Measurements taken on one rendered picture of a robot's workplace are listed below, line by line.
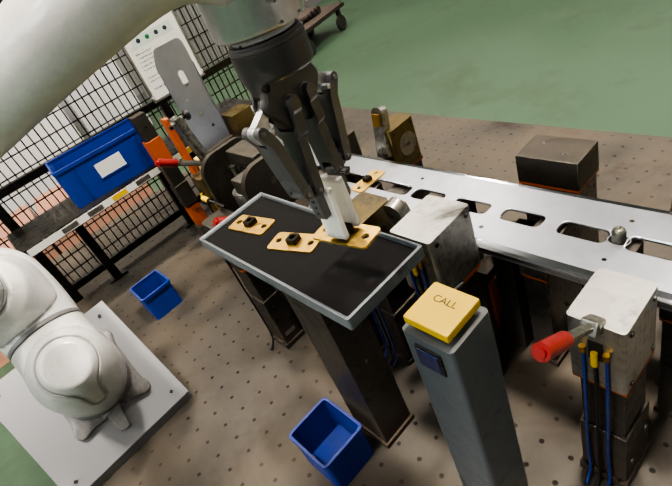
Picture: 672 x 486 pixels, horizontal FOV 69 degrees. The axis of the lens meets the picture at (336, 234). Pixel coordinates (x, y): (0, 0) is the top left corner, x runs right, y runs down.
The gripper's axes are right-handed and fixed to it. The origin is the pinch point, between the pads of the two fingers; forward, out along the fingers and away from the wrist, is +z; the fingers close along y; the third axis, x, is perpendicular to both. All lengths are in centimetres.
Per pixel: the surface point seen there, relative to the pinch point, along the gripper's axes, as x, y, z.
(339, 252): 4.9, 1.9, 9.8
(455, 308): -14.3, -2.4, 9.8
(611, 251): -21.8, 27.0, 25.7
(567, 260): -16.7, 23.7, 25.7
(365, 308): -4.5, -5.5, 9.9
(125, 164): 115, 26, 18
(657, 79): 17, 289, 125
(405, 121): 30, 58, 21
